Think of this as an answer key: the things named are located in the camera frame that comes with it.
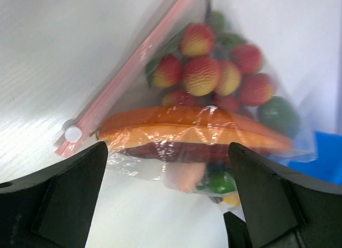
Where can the fake lychee bunch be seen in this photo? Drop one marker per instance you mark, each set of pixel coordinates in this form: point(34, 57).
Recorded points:
point(206, 58)

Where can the blue plastic bin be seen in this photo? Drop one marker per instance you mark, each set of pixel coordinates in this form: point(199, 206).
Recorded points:
point(327, 166)

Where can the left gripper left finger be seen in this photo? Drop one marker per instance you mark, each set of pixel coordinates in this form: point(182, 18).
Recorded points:
point(54, 206)

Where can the yellow fake mango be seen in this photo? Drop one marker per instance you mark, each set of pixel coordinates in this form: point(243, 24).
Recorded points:
point(232, 199)

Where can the clear zip top bag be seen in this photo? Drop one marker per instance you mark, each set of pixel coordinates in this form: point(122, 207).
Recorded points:
point(129, 90)

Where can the orange papaya slice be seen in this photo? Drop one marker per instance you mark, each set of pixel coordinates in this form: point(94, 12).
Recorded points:
point(189, 124)

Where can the pink fake peach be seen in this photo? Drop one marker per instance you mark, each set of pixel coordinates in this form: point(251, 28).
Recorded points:
point(183, 177)

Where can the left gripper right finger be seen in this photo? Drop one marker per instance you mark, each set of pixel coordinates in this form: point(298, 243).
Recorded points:
point(282, 207)

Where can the green fake chili pepper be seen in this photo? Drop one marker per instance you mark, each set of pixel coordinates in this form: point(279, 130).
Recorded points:
point(218, 182)

